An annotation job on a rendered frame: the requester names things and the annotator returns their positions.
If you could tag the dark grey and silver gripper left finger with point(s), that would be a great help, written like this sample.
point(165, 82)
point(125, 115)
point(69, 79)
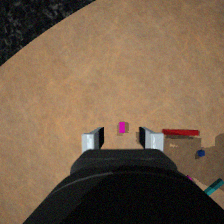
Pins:
point(93, 140)

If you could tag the small blue cube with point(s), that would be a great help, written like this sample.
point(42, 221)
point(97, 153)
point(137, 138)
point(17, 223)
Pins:
point(201, 153)

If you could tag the turquoise rod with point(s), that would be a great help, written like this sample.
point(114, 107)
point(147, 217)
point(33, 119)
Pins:
point(213, 187)

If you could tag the red rod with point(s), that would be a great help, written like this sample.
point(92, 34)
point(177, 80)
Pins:
point(180, 132)

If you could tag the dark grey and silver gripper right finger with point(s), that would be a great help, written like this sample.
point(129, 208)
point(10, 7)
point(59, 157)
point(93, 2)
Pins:
point(150, 139)

